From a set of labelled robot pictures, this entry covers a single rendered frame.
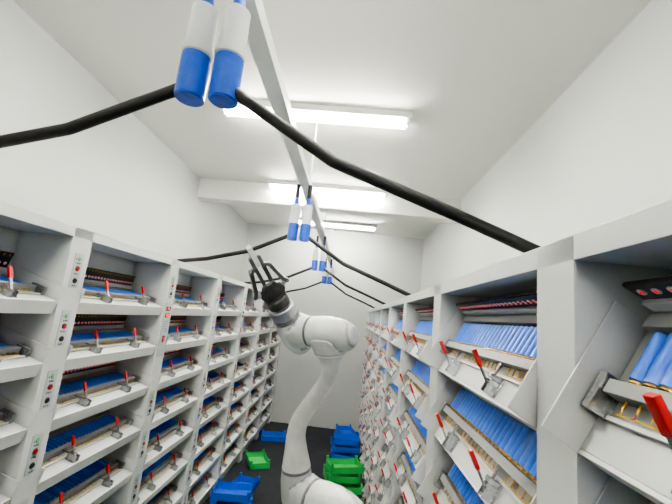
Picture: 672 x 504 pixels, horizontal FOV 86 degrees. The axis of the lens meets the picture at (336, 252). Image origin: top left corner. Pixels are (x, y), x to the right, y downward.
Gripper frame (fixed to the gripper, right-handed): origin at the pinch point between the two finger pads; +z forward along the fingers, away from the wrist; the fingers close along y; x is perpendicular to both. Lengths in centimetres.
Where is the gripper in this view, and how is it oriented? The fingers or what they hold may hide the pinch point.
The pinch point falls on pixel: (253, 256)
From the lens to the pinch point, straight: 111.9
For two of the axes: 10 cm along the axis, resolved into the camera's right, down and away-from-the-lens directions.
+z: -3.2, -8.0, -5.0
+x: 4.4, 3.4, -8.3
